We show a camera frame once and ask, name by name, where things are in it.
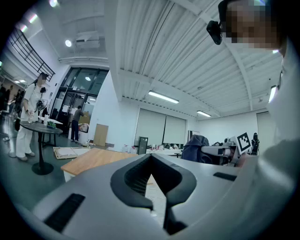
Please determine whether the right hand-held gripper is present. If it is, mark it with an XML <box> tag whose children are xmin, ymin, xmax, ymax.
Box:
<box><xmin>201</xmin><ymin>132</ymin><xmax>252</xmax><ymax>167</ymax></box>

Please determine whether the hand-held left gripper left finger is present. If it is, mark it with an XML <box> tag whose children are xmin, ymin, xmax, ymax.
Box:
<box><xmin>30</xmin><ymin>153</ymin><xmax>165</xmax><ymax>240</ymax></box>

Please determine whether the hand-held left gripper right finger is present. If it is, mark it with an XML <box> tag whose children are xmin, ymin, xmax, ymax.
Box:
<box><xmin>151</xmin><ymin>153</ymin><xmax>258</xmax><ymax>240</ymax></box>

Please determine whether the dark jacket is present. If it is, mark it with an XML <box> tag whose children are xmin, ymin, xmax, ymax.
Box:
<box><xmin>181</xmin><ymin>135</ymin><xmax>210</xmax><ymax>164</ymax></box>

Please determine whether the white window blind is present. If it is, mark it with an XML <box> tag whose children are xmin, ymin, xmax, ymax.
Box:
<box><xmin>135</xmin><ymin>108</ymin><xmax>167</xmax><ymax>146</ymax></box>
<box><xmin>163</xmin><ymin>115</ymin><xmax>187</xmax><ymax>145</ymax></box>

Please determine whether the brown cardboard board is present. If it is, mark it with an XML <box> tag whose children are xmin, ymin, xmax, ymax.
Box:
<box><xmin>93</xmin><ymin>123</ymin><xmax>109</xmax><ymax>147</ymax></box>

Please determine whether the black metal cabinet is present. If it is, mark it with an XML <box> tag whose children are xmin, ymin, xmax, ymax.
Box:
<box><xmin>137</xmin><ymin>136</ymin><xmax>149</xmax><ymax>155</ymax></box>

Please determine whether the large brown cardboard sheet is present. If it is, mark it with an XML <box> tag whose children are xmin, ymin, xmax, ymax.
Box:
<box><xmin>79</xmin><ymin>112</ymin><xmax>91</xmax><ymax>125</ymax></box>

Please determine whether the person's white shirt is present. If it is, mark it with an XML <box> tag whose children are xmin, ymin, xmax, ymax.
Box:
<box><xmin>266</xmin><ymin>39</ymin><xmax>300</xmax><ymax>155</ymax></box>

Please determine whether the small white table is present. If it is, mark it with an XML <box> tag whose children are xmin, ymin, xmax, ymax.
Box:
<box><xmin>38</xmin><ymin>116</ymin><xmax>64</xmax><ymax>125</ymax></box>

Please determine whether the black framed glass door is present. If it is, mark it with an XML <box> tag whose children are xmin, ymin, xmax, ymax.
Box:
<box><xmin>50</xmin><ymin>67</ymin><xmax>110</xmax><ymax>139</ymax></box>

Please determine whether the person's head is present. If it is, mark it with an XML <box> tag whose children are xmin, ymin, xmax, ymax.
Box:
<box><xmin>217</xmin><ymin>0</ymin><xmax>288</xmax><ymax>57</ymax></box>

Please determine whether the white ceiling air unit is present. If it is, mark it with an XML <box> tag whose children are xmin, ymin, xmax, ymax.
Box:
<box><xmin>75</xmin><ymin>31</ymin><xmax>100</xmax><ymax>49</ymax></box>

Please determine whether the black stair railing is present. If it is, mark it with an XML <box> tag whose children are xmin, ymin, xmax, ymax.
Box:
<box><xmin>8</xmin><ymin>28</ymin><xmax>56</xmax><ymax>82</ymax></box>

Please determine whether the wooden frame with white panel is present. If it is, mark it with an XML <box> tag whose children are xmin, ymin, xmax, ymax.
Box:
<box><xmin>53</xmin><ymin>146</ymin><xmax>91</xmax><ymax>160</ymax></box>

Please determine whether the round black pedestal table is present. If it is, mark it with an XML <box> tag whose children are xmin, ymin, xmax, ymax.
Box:
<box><xmin>20</xmin><ymin>121</ymin><xmax>63</xmax><ymax>176</ymax></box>

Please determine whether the black head camera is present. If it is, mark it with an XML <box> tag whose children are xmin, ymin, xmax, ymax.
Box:
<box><xmin>206</xmin><ymin>20</ymin><xmax>223</xmax><ymax>45</ymax></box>

